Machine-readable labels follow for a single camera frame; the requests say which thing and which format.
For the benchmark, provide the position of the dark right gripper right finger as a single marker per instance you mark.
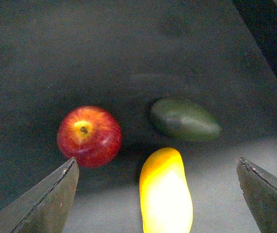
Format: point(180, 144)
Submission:
point(260, 193)

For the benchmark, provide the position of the red apple near front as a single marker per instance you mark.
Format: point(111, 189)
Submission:
point(90, 134)

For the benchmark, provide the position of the dark green avocado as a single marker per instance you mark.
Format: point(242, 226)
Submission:
point(183, 119)

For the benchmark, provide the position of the yellow mango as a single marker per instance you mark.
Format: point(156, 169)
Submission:
point(165, 200)

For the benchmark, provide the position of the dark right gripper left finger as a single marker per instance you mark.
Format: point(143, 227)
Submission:
point(45, 207)

